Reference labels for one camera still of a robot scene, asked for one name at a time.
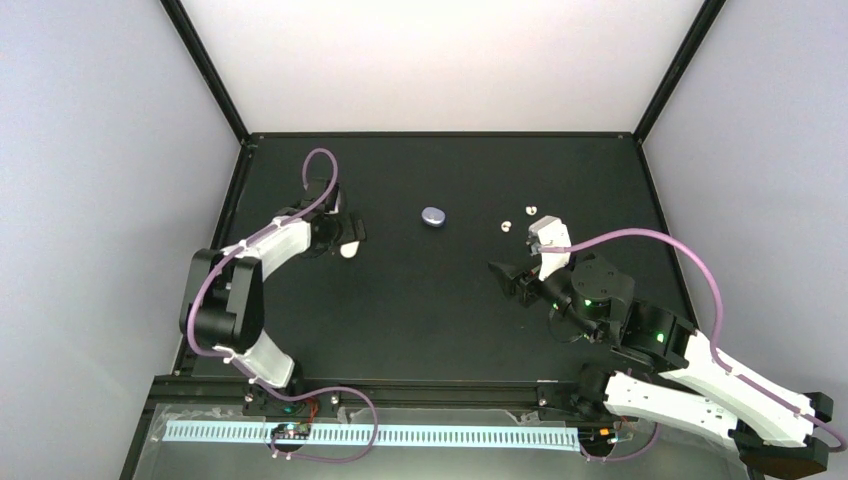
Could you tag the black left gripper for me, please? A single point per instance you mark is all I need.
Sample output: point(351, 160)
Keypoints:
point(347, 235)

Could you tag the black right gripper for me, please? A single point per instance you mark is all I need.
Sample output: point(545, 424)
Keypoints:
point(511, 277)

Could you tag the white oval capsule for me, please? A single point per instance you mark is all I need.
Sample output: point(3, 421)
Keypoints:
point(349, 250)

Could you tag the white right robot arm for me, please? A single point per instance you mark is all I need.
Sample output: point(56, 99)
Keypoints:
point(660, 367)

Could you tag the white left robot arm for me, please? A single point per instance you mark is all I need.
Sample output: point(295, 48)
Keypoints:
point(224, 308)

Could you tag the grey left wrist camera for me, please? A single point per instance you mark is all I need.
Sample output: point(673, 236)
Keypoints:
point(339, 202)

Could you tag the light blue slotted cable duct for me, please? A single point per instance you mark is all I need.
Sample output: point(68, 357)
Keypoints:
point(392, 435)

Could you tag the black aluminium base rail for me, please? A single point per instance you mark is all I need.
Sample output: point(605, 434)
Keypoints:
point(551, 400)

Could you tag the black frame post left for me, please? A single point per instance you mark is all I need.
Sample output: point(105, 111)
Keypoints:
point(184, 27)

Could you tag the black frame post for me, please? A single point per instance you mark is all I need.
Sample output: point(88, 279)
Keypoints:
point(684, 55)
point(184, 27)

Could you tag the black frame post right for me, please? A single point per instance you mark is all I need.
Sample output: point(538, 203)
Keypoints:
point(684, 55)

